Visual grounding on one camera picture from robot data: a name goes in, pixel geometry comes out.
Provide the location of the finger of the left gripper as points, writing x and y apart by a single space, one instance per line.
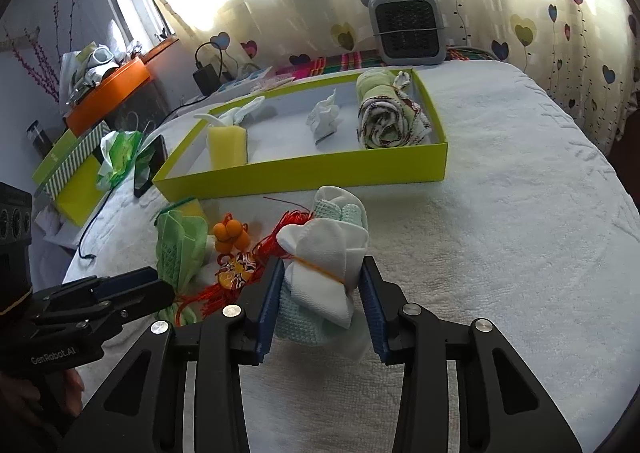
110 316
90 291

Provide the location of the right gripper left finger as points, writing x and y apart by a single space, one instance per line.
139 407

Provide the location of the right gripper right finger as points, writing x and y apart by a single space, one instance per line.
502 405

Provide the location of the green cloth bundle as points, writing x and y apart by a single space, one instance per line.
180 252

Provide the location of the yellow green sponge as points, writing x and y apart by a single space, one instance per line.
188 207
227 146

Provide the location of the white mint cloth bundle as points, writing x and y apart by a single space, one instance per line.
323 261

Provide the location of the white paper packet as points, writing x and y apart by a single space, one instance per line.
324 118

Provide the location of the green towel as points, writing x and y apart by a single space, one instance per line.
387 116

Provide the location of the person's left hand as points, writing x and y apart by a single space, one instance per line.
21 395

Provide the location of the black smartphone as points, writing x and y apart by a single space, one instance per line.
148 164

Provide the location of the orange red tassel ornament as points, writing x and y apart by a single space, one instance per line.
240 263

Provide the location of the green tissue pack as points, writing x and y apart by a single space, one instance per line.
118 149

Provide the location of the white towel cover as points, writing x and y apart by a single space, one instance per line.
531 228

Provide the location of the orange tray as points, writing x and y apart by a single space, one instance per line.
101 101

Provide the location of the black charger adapter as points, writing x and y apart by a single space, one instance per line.
207 77

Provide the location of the white power strip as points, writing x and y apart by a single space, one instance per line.
249 82

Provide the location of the yellow-green shallow box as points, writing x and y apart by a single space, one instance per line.
283 156

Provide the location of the plaid colourful cloth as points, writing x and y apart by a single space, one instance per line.
368 59

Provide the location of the grey portable fan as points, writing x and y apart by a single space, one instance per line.
408 32

